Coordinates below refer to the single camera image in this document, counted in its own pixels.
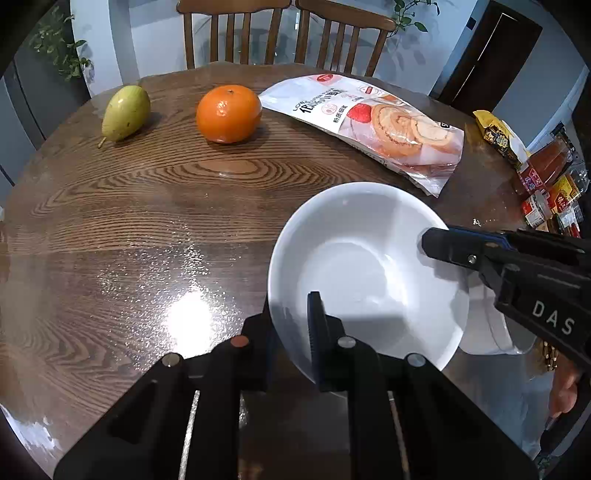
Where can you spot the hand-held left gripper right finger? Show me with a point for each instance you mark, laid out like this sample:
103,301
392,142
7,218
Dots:
323,350

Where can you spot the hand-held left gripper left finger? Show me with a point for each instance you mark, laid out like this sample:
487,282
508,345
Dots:
254,355

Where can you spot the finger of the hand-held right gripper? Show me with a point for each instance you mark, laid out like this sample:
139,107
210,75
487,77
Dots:
457,249
540,242

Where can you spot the deep white ramekin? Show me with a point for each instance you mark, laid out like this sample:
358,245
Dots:
485,332

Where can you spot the white bowl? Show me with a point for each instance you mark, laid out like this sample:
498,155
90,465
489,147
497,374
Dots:
369,258

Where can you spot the person's right hand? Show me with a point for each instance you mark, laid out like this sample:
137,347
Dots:
565,392

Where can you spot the small white-labelled jar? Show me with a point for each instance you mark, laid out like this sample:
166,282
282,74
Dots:
538,207

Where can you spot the yellow-capped oil bottle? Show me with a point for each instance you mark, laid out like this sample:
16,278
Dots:
565,191

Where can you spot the red sauce bottle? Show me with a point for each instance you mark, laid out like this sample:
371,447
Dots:
549,159

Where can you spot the yellow snack packet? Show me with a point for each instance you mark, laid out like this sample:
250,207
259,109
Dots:
501,136

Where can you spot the cake roll snack bag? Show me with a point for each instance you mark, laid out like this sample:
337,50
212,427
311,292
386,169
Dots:
369,124

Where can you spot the dark wooden door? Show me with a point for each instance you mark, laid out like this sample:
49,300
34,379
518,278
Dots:
489,55

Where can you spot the orange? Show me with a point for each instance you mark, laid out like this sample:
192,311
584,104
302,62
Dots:
228,115

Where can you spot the trailing green vine plant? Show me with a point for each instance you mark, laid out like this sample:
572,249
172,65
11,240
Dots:
413,11
60,41

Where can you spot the wooden chair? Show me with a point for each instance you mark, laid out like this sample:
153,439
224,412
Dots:
231,27
341,32

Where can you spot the green pear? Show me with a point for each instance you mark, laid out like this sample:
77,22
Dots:
124,113

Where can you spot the grey refrigerator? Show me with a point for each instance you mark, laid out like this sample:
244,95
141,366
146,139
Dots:
32,115

